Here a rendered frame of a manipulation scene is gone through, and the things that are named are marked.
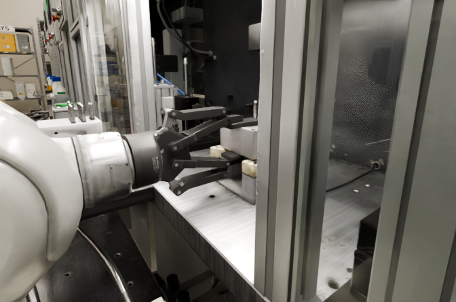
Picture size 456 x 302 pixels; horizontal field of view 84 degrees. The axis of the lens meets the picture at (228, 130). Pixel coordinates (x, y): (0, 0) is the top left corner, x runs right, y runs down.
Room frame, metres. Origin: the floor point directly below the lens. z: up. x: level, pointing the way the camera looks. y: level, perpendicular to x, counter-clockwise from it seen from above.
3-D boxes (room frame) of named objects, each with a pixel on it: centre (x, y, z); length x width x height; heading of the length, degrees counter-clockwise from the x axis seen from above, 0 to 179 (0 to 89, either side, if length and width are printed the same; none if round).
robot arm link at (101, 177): (0.31, 0.16, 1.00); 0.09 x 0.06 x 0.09; 36
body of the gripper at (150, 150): (0.35, 0.10, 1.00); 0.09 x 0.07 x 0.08; 126
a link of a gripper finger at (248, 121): (0.44, -0.02, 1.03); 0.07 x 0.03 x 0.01; 126
